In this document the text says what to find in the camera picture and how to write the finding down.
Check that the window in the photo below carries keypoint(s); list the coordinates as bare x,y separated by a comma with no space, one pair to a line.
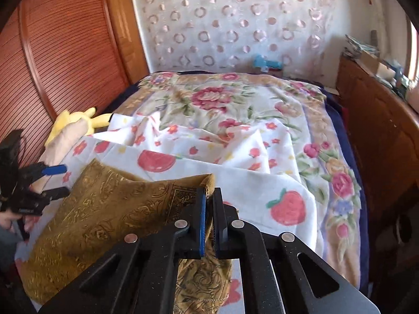
413,52

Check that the stack of magazines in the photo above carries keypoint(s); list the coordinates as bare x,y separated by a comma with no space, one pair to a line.
358,47

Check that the wooden slatted wardrobe door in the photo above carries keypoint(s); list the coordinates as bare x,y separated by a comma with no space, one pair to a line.
65,55

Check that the blue box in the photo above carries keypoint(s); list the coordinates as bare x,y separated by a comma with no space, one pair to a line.
266,63

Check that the wooden cabinet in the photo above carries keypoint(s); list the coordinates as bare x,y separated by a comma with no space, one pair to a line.
376,121

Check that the golden patterned shirt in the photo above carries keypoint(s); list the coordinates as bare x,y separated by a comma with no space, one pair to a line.
114,209

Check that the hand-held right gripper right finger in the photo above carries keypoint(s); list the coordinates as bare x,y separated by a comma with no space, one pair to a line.
218,225

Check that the person's left hand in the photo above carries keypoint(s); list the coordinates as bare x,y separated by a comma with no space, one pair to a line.
8,221

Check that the sheer circle pattern curtain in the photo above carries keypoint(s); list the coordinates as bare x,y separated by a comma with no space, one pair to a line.
235,19

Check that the cardboard box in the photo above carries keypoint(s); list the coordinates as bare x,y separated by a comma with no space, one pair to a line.
373,63

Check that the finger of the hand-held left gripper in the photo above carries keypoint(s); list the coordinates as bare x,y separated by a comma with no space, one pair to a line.
55,170
57,192

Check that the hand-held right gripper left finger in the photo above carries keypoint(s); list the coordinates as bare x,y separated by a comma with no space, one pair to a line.
203,225

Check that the pale pink pillow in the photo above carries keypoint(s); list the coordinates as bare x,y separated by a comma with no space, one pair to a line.
65,142

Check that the floral blanket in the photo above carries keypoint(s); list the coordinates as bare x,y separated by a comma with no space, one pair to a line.
212,98

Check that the yellow plush toy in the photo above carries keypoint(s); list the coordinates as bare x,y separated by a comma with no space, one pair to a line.
77,119

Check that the white fruit print sheet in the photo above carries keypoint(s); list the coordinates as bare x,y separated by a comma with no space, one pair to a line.
229,157

